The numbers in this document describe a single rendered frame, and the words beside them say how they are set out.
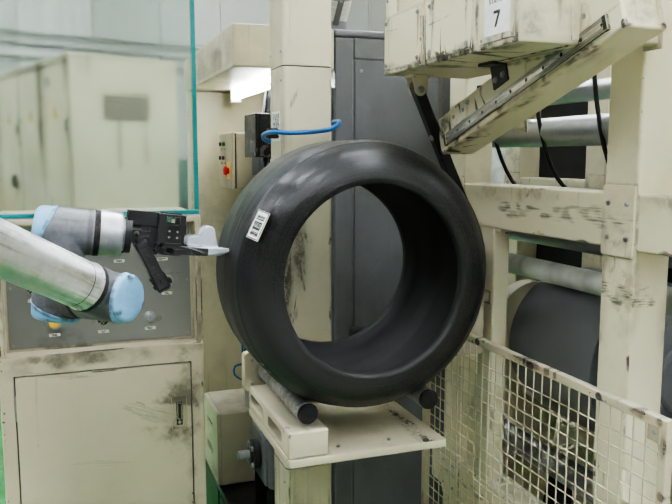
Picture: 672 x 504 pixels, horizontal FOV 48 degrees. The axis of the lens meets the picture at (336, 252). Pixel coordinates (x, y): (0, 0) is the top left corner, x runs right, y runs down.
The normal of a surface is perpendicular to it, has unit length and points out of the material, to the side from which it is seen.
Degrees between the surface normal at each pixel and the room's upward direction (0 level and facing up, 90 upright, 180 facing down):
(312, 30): 90
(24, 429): 90
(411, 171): 80
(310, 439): 90
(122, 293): 91
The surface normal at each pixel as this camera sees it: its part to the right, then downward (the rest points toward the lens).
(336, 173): 0.27, -0.05
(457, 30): -0.94, 0.04
